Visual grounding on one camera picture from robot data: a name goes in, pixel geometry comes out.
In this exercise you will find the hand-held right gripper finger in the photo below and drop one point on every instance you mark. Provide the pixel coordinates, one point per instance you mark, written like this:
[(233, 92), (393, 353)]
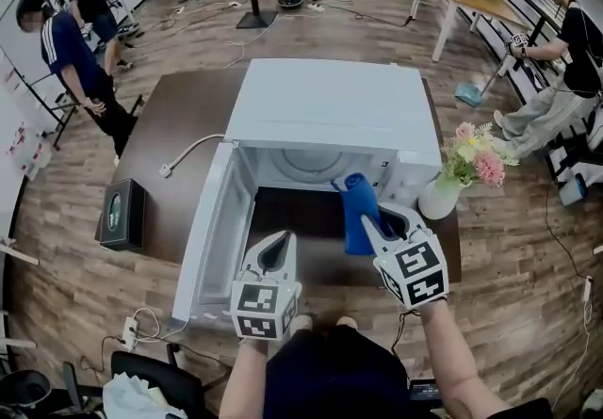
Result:
[(378, 243)]

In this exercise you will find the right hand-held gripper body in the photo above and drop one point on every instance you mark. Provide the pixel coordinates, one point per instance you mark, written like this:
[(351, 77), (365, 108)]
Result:
[(417, 266)]

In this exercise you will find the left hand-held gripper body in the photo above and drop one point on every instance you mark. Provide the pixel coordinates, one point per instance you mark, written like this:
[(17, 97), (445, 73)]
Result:
[(266, 287)]

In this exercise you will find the blue cloth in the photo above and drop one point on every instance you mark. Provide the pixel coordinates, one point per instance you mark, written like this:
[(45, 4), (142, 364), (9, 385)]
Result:
[(357, 219)]

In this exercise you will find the glass microwave turntable plate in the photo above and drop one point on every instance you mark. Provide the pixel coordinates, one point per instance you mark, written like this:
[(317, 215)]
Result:
[(313, 163)]

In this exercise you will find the person's right forearm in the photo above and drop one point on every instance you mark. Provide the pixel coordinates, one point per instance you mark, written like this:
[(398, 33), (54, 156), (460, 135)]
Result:
[(459, 360)]

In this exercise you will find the person's left forearm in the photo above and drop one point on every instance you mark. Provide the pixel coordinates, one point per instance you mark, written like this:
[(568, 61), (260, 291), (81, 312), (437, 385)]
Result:
[(242, 379)]

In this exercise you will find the white microwave oven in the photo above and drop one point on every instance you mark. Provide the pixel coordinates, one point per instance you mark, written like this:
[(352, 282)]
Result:
[(330, 106)]

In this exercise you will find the crumpled white cloth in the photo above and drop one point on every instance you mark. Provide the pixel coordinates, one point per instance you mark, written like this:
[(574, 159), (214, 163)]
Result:
[(136, 398)]

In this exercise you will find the white vase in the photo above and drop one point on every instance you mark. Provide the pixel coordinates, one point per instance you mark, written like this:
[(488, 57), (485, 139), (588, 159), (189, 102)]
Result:
[(438, 200)]

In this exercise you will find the person's dark shorts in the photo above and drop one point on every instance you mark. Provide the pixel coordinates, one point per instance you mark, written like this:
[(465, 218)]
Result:
[(334, 379)]

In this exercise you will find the pink and yellow flower bouquet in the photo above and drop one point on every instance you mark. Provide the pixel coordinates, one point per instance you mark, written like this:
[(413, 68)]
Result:
[(476, 156)]

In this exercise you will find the black device with screen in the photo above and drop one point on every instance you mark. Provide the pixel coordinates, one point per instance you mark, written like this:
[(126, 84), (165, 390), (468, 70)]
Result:
[(424, 393)]

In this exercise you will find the white power strip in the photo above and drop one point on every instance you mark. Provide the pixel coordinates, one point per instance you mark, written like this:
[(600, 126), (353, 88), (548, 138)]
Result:
[(316, 7), (130, 332)]

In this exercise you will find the black chair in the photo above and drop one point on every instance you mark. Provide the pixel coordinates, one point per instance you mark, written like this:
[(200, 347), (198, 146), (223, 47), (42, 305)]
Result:
[(155, 379)]

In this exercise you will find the black tissue box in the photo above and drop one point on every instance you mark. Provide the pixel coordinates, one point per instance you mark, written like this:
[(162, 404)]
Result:
[(123, 214)]

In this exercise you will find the whiteboard on black stand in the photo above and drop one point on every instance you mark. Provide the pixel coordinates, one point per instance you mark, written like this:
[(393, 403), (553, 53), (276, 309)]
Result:
[(28, 92)]

